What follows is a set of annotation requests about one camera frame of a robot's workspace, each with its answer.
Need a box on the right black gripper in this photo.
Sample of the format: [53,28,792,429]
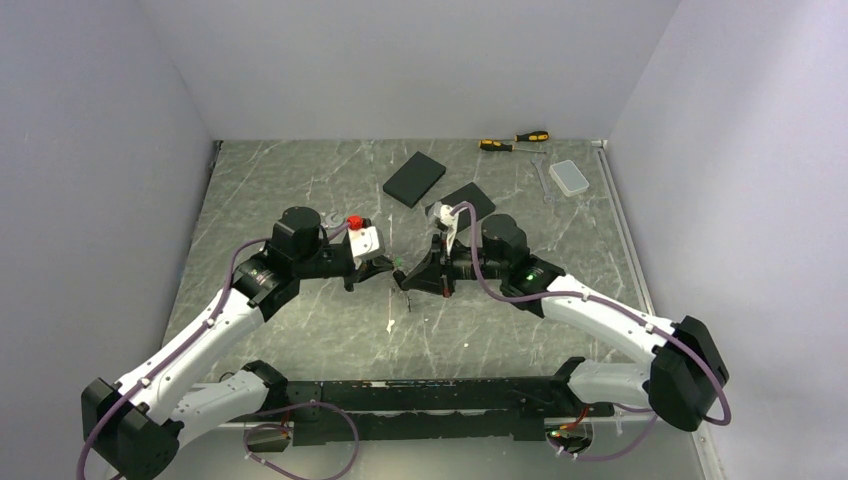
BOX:
[402,233,507,299]

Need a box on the large metal keyring with keys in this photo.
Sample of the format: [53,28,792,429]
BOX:
[391,257,412,313]

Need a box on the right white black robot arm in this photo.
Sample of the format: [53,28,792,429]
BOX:
[393,202,732,432]

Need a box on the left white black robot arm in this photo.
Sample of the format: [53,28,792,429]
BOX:
[76,207,391,479]

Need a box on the large chrome wrench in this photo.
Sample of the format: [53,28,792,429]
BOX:
[322,211,345,230]

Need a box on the plain black box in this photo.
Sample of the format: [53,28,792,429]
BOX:
[382,151,447,208]

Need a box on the lower orange black screwdriver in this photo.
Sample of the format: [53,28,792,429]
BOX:
[478,139,546,154]

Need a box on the orange black screwdriver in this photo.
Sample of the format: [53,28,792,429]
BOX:
[478,139,546,154]
[511,130,550,143]

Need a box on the small silver wrench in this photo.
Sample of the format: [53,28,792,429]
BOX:
[531,157,556,204]

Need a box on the translucent white plastic case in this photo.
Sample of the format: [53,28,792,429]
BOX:
[549,160,589,197]

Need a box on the upper orange black screwdriver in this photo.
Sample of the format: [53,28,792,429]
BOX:
[511,130,550,143]

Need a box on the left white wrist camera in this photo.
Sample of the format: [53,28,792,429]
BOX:
[346,215,386,268]

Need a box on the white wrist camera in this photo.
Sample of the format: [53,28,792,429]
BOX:
[346,215,386,268]
[429,202,465,254]

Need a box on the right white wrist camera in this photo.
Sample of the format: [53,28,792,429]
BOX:
[429,202,465,254]

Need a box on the black base frame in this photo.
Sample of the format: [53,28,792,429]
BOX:
[241,376,614,446]

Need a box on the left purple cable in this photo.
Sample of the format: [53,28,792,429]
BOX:
[75,221,356,480]

